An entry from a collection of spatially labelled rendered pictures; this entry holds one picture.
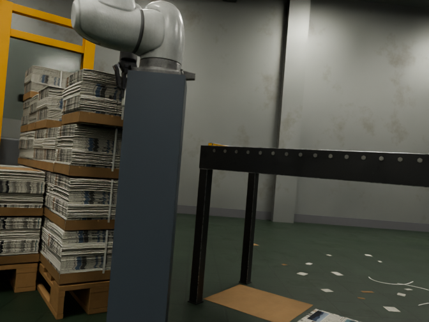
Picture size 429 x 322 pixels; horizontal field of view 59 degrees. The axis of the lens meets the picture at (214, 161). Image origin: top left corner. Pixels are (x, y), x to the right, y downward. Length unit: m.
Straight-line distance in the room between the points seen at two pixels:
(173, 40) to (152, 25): 0.09
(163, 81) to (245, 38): 4.59
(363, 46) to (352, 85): 0.61
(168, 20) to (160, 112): 0.33
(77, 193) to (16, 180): 0.44
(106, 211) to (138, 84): 0.67
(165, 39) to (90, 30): 0.25
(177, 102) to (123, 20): 0.32
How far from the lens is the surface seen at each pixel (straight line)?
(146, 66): 1.40
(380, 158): 1.57
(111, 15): 1.36
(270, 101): 5.71
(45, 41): 3.54
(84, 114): 1.69
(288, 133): 5.54
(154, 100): 1.34
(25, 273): 2.18
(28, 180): 2.10
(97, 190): 1.76
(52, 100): 2.30
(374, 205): 6.15
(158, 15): 1.43
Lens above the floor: 0.69
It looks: 1 degrees up
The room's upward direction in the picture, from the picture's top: 5 degrees clockwise
